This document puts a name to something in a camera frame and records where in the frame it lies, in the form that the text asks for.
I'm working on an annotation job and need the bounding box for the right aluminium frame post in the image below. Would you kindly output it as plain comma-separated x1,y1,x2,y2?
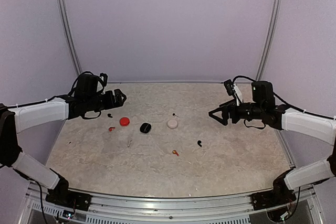
256,0,281,81

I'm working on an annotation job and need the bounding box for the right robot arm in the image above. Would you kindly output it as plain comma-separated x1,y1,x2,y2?
208,80,335,205

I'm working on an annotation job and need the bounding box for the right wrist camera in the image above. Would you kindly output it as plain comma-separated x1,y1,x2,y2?
224,79,243,104

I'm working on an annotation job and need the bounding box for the front aluminium rail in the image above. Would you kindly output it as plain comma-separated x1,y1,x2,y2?
18,184,323,224

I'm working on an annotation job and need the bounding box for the red earbud charging case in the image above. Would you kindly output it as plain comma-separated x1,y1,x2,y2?
119,117,130,126

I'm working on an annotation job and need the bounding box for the aluminium frame post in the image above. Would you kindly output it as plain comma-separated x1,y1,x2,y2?
256,0,281,81
57,0,82,76

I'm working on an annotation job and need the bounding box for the red earbud with yellow tip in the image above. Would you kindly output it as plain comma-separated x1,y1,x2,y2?
172,150,179,156

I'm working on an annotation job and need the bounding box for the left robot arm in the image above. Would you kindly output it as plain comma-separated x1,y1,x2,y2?
1,71,127,206

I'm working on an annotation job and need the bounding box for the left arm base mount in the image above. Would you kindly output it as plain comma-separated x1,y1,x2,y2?
46,190,92,211

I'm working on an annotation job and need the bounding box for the pink earbud charging case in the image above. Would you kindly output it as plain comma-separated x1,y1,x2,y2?
167,119,178,129

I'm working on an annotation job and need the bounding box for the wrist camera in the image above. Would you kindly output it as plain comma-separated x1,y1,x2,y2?
99,73,108,87
224,79,243,104

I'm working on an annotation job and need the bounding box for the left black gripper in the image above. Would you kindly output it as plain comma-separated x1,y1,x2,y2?
86,88,127,112

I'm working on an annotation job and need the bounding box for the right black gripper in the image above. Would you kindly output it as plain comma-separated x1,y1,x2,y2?
209,98,265,125

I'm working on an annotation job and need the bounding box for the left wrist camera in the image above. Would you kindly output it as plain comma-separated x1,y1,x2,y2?
99,73,108,87

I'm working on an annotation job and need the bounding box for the right camera cable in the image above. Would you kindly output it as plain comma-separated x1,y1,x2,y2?
232,75,257,84

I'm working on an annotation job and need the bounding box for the left aluminium frame post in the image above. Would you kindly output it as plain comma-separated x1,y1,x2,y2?
57,0,82,76

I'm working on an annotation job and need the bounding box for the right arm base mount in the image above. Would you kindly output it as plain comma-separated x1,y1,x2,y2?
251,190,296,211

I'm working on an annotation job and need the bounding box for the black earbud charging case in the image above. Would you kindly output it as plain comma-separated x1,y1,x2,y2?
140,123,152,134

